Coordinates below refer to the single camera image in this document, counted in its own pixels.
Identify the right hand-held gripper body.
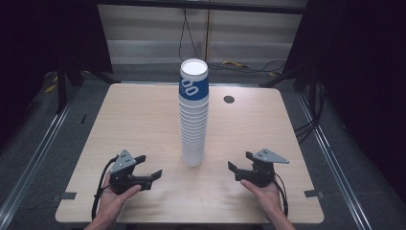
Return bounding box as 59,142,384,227
235,148,291,189

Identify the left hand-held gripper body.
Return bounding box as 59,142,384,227
109,149,153,196

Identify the stack of white paper cups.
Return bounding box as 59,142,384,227
177,94,211,168

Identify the person's right hand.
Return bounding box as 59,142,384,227
239,178,285,223

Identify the person's left hand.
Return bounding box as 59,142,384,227
95,172,143,224

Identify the grey tape piece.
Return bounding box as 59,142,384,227
59,191,78,201
303,189,325,198

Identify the black metal stand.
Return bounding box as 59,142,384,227
55,60,122,115
259,62,320,94

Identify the black curtain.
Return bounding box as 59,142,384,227
282,0,406,199
0,0,114,151

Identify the black crossbar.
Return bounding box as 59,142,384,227
96,0,308,15

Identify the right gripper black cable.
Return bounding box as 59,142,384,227
272,172,289,219

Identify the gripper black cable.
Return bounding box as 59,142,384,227
91,154,120,221
272,172,289,219

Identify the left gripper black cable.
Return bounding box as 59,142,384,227
91,154,120,221

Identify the bundle of black floor cables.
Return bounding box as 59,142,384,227
292,81,327,146

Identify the metal floor rail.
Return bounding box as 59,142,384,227
0,94,79,224
296,91,375,230

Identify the black hanging wall cable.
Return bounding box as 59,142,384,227
177,7,287,74

